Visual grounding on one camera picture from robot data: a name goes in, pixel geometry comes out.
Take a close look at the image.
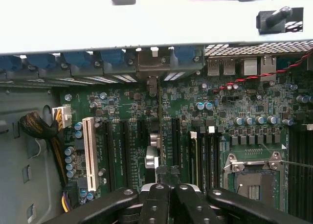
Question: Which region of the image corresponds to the green motherboard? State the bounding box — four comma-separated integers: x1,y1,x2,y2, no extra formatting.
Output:
60,62,313,224

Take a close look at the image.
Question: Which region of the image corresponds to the red black twisted wire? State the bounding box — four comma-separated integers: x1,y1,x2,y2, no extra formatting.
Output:
212,49,313,92

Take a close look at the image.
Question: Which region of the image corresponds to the CPU socket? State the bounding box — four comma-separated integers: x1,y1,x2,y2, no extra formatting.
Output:
223,151,287,211

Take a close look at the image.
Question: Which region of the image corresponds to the thin locking lever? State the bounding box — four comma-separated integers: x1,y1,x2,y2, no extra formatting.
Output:
259,142,313,169

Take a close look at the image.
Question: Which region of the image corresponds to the blue slot retention clip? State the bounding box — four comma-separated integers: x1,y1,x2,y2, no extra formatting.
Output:
63,51,93,68
99,49,126,66
26,53,56,70
0,55,23,72
174,45,197,64

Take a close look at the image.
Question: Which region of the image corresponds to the open black PC case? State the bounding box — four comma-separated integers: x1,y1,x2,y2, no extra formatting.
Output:
0,0,313,224

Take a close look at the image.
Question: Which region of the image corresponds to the short black expansion slot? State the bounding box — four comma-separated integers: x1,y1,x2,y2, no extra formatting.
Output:
136,119,145,147

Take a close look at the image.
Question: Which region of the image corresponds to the white power connector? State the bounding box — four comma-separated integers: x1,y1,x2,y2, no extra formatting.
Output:
51,105,73,129

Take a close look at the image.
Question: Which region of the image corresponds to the black case rear latch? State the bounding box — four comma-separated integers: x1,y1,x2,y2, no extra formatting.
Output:
255,5,304,36

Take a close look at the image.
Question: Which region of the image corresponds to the sleeved power wire bundle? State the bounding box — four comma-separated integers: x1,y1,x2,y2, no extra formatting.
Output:
19,111,71,214

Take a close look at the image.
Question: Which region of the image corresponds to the white expansion slot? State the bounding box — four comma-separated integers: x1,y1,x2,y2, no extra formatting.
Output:
82,116,100,193

